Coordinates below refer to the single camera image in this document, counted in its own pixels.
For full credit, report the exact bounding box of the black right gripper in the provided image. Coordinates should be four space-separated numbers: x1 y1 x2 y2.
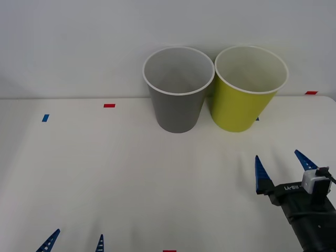
254 149 336 224

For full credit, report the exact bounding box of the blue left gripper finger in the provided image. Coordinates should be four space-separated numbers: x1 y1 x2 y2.
35 228 61 252
94 234 104 252

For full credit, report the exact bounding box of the yellow-green plastic waste bin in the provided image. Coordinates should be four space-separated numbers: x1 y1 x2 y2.
209 45 289 133

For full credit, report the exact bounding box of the grey plastic waste bin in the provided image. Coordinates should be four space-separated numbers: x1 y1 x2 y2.
142 46 216 134

